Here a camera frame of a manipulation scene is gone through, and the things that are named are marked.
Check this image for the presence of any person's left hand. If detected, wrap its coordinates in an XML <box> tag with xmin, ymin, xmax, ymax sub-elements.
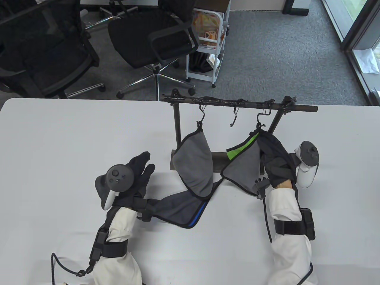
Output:
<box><xmin>114</xmin><ymin>151</ymin><xmax>156</xmax><ymax>209</ymax></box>

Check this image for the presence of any person's right hand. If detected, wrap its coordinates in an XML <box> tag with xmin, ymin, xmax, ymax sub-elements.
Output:
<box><xmin>257</xmin><ymin>133</ymin><xmax>298</xmax><ymax>189</ymax></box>

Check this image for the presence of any grey hand towel green lining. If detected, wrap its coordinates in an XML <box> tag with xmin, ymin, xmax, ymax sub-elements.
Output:
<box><xmin>172</xmin><ymin>121</ymin><xmax>214</xmax><ymax>199</ymax></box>
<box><xmin>220</xmin><ymin>123</ymin><xmax>267</xmax><ymax>196</ymax></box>

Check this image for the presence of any black metal s-hook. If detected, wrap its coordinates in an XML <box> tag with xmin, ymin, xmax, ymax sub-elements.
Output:
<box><xmin>256</xmin><ymin>110</ymin><xmax>271</xmax><ymax>131</ymax></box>
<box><xmin>197</xmin><ymin>104</ymin><xmax>208</xmax><ymax>131</ymax></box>
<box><xmin>230</xmin><ymin>106</ymin><xmax>240</xmax><ymax>128</ymax></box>

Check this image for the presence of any dark grey hand towel blue lining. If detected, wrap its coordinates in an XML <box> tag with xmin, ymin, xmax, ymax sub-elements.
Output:
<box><xmin>145</xmin><ymin>178</ymin><xmax>223</xmax><ymax>229</ymax></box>

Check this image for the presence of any person's right forearm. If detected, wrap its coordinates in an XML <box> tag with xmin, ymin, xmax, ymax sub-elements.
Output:
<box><xmin>264</xmin><ymin>186</ymin><xmax>318</xmax><ymax>285</ymax></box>

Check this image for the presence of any person's left forearm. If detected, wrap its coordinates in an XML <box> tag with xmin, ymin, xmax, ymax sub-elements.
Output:
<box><xmin>89</xmin><ymin>206</ymin><xmax>143</xmax><ymax>285</ymax></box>

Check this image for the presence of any dark wooden hanging rack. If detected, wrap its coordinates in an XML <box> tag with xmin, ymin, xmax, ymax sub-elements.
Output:
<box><xmin>162</xmin><ymin>88</ymin><xmax>318</xmax><ymax>175</ymax></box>

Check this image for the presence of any white rolling cart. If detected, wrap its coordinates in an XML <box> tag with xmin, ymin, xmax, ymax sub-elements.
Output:
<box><xmin>186</xmin><ymin>0</ymin><xmax>231</xmax><ymax>88</ymax></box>

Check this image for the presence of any black bag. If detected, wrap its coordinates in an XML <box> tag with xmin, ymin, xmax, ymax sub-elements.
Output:
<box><xmin>189</xmin><ymin>52</ymin><xmax>215</xmax><ymax>73</ymax></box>

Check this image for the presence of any black office chair chrome base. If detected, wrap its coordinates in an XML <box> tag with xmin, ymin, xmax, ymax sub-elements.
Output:
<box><xmin>107</xmin><ymin>0</ymin><xmax>200</xmax><ymax>100</ymax></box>
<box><xmin>85</xmin><ymin>0</ymin><xmax>140</xmax><ymax>30</ymax></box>

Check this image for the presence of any white paper sheet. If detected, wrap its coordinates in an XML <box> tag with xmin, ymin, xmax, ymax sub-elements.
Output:
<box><xmin>353</xmin><ymin>48</ymin><xmax>380</xmax><ymax>74</ymax></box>

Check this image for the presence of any orange white snack box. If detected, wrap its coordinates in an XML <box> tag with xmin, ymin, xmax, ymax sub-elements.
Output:
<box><xmin>198</xmin><ymin>30</ymin><xmax>219</xmax><ymax>45</ymax></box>

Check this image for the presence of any black mesh office chair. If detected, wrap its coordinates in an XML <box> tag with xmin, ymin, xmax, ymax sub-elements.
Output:
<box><xmin>0</xmin><ymin>0</ymin><xmax>106</xmax><ymax>99</ymax></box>

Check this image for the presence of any black desk leg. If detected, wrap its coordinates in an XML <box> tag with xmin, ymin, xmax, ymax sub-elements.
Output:
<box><xmin>282</xmin><ymin>0</ymin><xmax>311</xmax><ymax>16</ymax></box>

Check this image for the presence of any orange snack bag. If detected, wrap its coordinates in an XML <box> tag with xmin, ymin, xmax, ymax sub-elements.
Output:
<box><xmin>192</xmin><ymin>11</ymin><xmax>221</xmax><ymax>33</ymax></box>

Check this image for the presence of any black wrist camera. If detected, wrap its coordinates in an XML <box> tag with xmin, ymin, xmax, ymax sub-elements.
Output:
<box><xmin>254</xmin><ymin>177</ymin><xmax>269</xmax><ymax>200</ymax></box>

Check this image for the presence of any black forearm strap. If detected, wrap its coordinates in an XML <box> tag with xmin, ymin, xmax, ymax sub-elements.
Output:
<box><xmin>273</xmin><ymin>208</ymin><xmax>316</xmax><ymax>240</ymax></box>
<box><xmin>89</xmin><ymin>231</ymin><xmax>129</xmax><ymax>259</ymax></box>

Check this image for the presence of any black window frame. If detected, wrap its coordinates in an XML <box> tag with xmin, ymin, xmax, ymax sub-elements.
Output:
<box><xmin>320</xmin><ymin>0</ymin><xmax>380</xmax><ymax>106</ymax></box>

